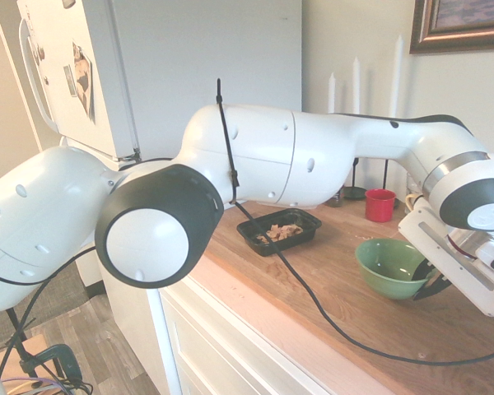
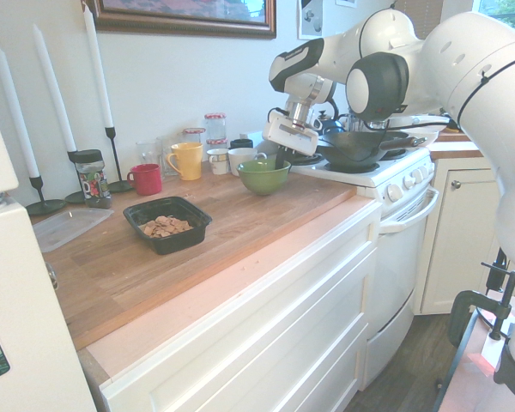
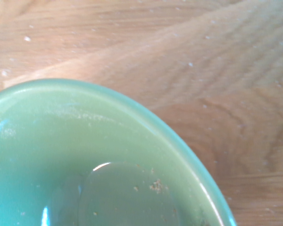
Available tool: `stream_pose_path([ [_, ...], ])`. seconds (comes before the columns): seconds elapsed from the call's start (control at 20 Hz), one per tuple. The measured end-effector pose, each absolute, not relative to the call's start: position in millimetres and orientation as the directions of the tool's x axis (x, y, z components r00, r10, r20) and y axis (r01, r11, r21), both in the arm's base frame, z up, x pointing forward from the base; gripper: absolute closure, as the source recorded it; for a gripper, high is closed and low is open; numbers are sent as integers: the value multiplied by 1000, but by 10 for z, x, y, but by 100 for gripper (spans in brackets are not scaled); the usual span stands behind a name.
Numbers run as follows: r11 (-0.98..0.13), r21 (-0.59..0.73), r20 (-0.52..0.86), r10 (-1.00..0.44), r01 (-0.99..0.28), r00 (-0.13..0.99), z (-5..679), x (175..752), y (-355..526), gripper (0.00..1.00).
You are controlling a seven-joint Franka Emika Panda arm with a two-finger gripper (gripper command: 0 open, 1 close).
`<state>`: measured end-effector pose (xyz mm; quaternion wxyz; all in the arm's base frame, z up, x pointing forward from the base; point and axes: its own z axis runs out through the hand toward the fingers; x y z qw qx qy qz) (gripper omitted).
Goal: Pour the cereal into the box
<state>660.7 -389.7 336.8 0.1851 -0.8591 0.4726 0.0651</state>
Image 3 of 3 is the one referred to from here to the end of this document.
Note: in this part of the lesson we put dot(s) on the green ceramic bowl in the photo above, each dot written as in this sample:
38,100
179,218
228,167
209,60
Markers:
61,146

